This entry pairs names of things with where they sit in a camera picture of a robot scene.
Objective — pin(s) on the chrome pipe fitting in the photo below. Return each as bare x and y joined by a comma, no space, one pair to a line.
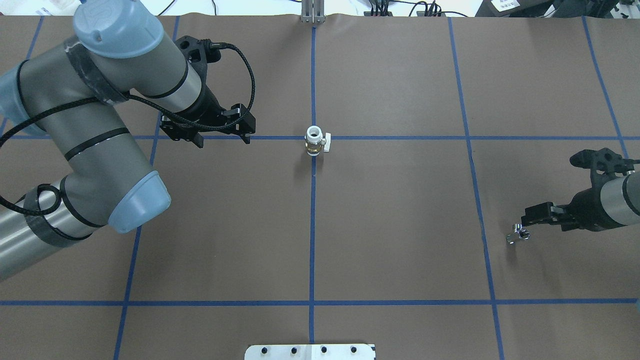
517,234

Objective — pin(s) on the white brass PPR valve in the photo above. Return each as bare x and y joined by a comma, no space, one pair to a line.
317,141

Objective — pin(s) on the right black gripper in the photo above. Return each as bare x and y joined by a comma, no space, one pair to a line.
589,209

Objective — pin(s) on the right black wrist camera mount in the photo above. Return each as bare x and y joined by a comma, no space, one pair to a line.
604,165

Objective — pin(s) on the white pedestal column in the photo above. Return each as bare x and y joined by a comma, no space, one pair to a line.
327,351

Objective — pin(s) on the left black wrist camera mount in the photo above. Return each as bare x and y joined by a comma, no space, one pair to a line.
199,53

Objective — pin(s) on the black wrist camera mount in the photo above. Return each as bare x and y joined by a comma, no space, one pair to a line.
604,165
199,53

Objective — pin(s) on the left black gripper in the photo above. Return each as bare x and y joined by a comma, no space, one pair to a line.
206,107

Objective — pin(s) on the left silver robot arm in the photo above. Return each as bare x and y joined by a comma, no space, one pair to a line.
119,52

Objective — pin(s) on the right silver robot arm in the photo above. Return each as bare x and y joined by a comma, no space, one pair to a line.
609,204

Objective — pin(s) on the aluminium frame post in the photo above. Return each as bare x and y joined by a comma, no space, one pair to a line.
313,11

